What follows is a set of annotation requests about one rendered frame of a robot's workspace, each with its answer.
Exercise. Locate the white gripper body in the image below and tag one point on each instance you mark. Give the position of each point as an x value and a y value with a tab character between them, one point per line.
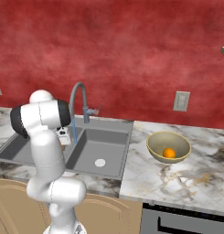
66	140

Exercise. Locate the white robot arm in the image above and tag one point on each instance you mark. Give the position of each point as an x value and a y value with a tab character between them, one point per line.
44	152

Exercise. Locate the grey arched sink faucet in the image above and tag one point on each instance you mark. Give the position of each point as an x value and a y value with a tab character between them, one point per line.
85	106

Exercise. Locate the white sink drain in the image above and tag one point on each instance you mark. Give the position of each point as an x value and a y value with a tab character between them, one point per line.
100	162

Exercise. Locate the grey double basin sink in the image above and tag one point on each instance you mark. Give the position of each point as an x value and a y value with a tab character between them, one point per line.
107	143

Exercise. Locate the beige bowl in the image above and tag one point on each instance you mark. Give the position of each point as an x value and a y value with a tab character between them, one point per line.
165	141

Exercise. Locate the blue water stream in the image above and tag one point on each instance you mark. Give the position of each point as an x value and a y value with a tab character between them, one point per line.
74	131

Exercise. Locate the tan cupboard door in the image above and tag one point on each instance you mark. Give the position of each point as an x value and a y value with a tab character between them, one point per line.
110	216
12	207

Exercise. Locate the orange fruit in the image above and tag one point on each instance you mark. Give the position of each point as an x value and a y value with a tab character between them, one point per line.
169	153

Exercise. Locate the silver dishwasher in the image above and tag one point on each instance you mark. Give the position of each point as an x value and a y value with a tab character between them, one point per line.
183	222

